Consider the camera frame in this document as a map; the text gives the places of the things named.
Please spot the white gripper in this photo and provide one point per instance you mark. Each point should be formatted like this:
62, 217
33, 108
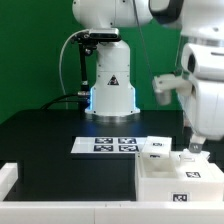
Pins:
204, 109

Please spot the white cabinet top block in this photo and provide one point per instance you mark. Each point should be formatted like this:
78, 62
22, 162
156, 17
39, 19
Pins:
156, 146

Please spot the white cabinet body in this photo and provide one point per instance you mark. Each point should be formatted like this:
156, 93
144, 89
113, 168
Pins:
156, 181

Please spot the white door panel with peg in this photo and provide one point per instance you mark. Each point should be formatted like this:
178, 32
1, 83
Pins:
205, 154

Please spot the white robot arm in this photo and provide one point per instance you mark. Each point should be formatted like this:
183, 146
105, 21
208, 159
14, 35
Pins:
200, 56

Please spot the white marker base sheet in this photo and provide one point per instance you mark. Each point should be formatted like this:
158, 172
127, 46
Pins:
89, 145

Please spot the white left fence block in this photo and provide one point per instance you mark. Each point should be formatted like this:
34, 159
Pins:
8, 177

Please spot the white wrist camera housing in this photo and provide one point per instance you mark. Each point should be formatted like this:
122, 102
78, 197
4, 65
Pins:
163, 86

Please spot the black camera stand pole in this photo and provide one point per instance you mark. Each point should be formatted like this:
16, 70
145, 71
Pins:
84, 79

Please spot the black camera on stand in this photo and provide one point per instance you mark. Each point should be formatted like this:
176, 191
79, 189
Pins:
95, 36

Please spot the white front fence rail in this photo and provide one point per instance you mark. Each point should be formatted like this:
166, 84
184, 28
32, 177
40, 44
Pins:
111, 213

